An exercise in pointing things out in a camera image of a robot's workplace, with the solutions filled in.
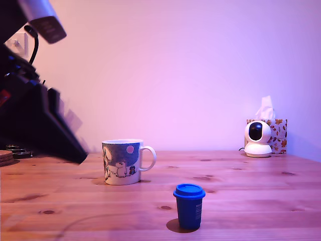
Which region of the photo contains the leaf print tissue box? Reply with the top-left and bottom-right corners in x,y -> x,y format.
246,118 -> 288,155

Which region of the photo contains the white tissue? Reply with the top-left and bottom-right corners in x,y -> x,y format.
255,95 -> 276,120

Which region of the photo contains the blue coffee capsule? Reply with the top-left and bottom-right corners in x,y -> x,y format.
173,183 -> 206,229

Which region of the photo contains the wire utensil rack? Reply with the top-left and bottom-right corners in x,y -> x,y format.
6,144 -> 33,159

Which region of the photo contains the cork coaster stack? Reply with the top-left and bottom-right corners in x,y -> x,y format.
0,150 -> 13,168

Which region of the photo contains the white mug with cartoon print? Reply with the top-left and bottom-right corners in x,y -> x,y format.
101,139 -> 156,186

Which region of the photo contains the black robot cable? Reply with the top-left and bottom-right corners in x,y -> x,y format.
24,26 -> 40,65

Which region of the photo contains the white wall switch plate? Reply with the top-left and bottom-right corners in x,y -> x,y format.
5,32 -> 29,55

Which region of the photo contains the small white round camera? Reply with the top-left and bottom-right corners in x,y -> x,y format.
244,120 -> 273,158

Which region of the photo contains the pale grey camera box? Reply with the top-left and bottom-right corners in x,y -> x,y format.
18,0 -> 67,45

